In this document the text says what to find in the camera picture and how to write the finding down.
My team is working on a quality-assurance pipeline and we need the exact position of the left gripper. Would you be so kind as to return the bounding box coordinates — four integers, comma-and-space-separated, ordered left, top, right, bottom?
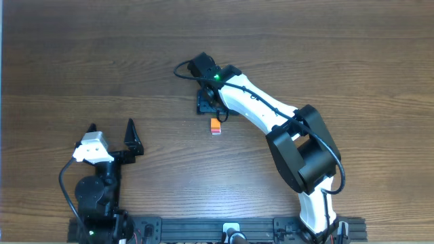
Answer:
75, 118, 145, 165

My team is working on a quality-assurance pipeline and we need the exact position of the mounting rail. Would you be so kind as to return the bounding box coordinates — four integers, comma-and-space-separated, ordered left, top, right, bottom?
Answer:
67, 216, 369, 244

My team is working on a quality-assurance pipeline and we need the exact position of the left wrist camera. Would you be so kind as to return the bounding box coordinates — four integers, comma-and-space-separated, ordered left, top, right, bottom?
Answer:
72, 131, 115, 165

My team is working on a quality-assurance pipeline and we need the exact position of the black cable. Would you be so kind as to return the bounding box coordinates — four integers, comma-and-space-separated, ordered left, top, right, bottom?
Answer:
173, 60, 347, 239
58, 157, 90, 244

